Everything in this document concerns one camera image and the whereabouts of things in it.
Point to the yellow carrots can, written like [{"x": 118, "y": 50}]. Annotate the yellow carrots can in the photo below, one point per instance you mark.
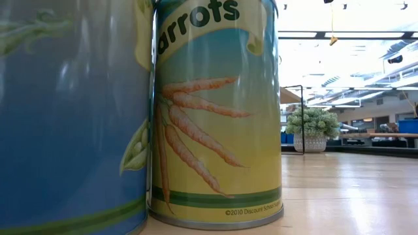
[{"x": 212, "y": 137}]

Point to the blue peas can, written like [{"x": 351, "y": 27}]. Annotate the blue peas can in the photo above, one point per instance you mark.
[{"x": 65, "y": 130}]

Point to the blue storage bin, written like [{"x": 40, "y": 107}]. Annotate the blue storage bin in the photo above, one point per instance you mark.
[
  {"x": 408, "y": 126},
  {"x": 290, "y": 138},
  {"x": 283, "y": 138}
]

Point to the green plant in white pot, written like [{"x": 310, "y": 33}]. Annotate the green plant in white pot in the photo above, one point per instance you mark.
[{"x": 313, "y": 124}]

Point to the black ceiling beam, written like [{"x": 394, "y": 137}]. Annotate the black ceiling beam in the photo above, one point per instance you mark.
[{"x": 320, "y": 35}]

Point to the yellow hanging tag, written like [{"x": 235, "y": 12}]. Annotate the yellow hanging tag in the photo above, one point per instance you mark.
[{"x": 333, "y": 40}]

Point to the wooden table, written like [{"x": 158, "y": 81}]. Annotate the wooden table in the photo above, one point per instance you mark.
[{"x": 392, "y": 135}]

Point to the black frame wooden shelf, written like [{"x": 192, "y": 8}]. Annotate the black frame wooden shelf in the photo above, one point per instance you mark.
[{"x": 287, "y": 96}]

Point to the black table edge rail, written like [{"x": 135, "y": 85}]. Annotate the black table edge rail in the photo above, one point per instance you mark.
[{"x": 359, "y": 150}]

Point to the black dome camera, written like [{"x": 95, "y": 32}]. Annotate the black dome camera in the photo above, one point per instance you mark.
[{"x": 395, "y": 59}]

